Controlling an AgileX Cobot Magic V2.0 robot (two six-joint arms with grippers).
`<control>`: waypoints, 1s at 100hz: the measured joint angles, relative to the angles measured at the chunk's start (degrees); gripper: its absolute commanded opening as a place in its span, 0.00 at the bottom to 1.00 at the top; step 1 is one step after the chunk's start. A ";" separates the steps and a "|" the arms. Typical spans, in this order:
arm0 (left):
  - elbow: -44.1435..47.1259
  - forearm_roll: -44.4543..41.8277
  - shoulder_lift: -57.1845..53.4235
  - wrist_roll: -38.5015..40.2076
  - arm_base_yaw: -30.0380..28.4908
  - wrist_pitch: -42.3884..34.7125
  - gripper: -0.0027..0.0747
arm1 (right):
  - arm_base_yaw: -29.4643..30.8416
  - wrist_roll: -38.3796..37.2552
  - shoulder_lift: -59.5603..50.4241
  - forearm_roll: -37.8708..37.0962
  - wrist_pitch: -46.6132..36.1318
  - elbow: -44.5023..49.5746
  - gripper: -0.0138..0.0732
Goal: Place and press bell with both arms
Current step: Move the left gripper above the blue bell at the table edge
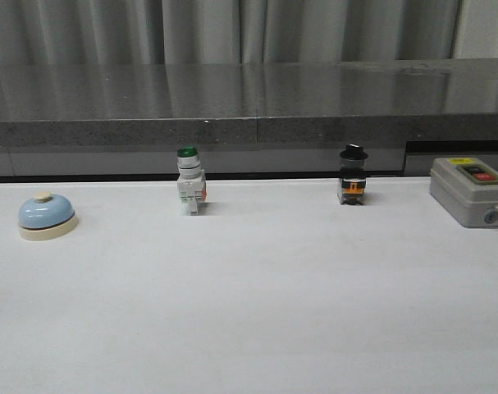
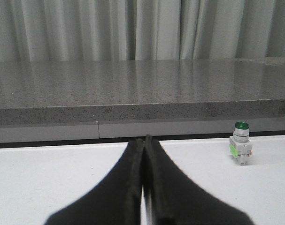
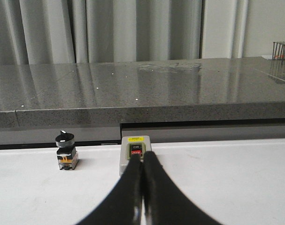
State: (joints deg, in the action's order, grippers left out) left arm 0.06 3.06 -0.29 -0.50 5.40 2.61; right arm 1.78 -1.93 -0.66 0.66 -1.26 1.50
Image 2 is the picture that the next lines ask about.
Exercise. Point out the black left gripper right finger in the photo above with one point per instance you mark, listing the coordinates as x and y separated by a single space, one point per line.
173 199

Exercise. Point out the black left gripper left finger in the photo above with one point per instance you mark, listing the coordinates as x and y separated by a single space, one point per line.
115 200

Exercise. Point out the grey granite counter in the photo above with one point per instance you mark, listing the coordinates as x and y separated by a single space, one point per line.
78 100

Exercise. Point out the grey pleated curtain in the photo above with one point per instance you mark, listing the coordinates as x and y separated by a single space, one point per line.
43 30

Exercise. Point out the green pilot light switch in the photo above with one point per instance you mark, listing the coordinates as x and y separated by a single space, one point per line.
240 146

